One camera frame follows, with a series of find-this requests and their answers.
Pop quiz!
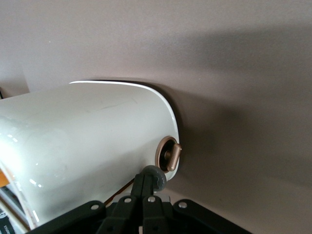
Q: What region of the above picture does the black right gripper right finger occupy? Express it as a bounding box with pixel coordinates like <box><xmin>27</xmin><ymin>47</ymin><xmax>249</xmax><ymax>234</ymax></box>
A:
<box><xmin>140</xmin><ymin>165</ymin><xmax>181</xmax><ymax>234</ymax></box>

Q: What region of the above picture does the white two-slot toaster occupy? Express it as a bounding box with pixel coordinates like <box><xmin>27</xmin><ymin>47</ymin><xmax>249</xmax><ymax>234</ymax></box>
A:
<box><xmin>0</xmin><ymin>80</ymin><xmax>183</xmax><ymax>232</ymax></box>

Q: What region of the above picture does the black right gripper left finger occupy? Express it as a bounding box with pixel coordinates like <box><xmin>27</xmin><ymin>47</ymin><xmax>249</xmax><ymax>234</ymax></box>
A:
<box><xmin>97</xmin><ymin>171</ymin><xmax>147</xmax><ymax>234</ymax></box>

